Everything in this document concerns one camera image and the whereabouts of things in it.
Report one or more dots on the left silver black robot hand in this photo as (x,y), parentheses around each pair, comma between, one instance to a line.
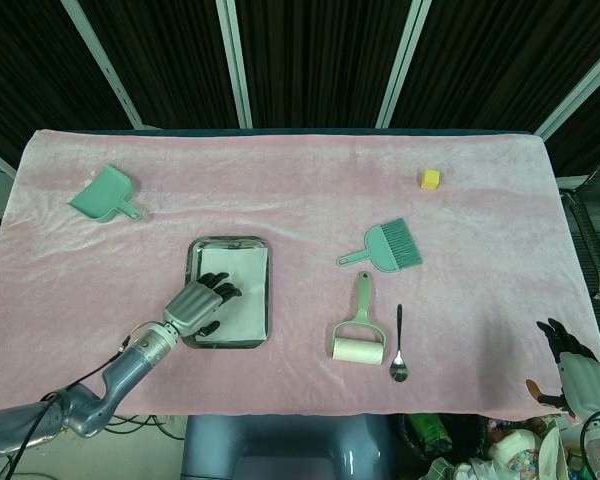
(192,307)

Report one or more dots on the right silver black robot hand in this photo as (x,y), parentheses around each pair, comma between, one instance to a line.
(585,380)

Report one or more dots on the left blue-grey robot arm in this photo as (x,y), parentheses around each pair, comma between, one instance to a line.
(130,365)

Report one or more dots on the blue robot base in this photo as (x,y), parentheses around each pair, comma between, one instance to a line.
(280,445)

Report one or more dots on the stainless steel tray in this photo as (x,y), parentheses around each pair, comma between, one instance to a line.
(240,343)

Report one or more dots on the green hand brush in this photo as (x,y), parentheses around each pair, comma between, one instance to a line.
(380,245)

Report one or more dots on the white printed plastic bag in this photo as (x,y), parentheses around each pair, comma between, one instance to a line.
(510,450)

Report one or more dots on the black metal chair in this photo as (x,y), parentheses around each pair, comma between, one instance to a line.
(587,235)

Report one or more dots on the green plastic dustpan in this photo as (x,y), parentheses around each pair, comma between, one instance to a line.
(102,192)

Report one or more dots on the pink plush table cloth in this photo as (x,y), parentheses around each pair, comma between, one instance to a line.
(300,200)

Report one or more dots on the green lint roller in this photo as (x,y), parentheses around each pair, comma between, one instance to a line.
(357,350)

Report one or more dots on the dark metal spoon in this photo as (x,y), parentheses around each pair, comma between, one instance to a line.
(399,372)

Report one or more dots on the yellow cube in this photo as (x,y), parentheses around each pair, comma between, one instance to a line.
(429,181)

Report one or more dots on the black pleated curtain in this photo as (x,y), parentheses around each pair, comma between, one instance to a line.
(320,60)

